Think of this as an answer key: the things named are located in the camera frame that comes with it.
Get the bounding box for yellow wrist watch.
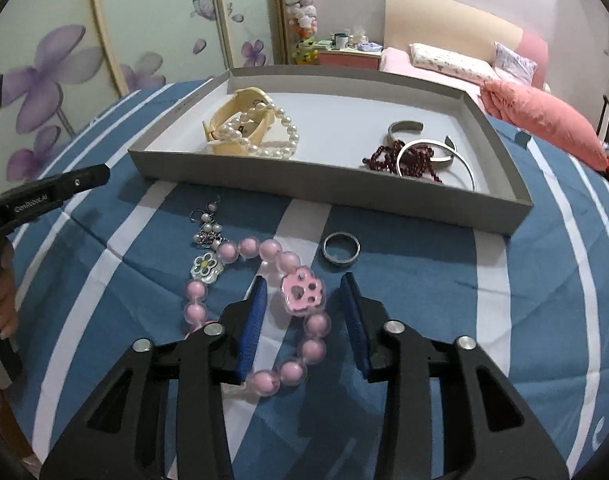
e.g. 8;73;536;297
201;87;286;157

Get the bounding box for flower print sliding wardrobe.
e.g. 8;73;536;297
0;0;286;196

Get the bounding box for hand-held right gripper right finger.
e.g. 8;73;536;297
339;271;570;480

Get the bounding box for pink nightstand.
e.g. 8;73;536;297
317;40;385;72

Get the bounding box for silver ring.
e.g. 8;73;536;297
321;231;361;267

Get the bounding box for dark red bead bracelet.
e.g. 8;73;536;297
363;140;443;185

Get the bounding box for blue white striped sheet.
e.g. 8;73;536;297
4;80;609;480

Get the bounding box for silver cuff bangle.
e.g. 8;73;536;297
387;120;458;167

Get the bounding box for white patterned pillow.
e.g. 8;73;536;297
409;42;496;84

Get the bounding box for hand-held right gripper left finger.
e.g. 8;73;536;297
39;275;268;480

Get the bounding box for beige bed headboard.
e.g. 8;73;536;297
385;0;550;86

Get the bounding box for thin silver hoop bangle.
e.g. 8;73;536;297
397;137;478;194

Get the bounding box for pink bead bracelet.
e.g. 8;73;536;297
184;238;331;397

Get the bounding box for pink pillow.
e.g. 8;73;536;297
479;80;609;171

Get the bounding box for grey cardboard tray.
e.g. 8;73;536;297
128;66;534;236

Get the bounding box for person's left hand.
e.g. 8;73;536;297
0;254;20;337

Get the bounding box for stuffed toy tower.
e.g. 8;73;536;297
283;0;321;65

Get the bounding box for white pearl bracelet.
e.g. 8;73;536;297
218;102;302;161

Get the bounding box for small lavender pillow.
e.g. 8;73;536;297
491;41;538;85

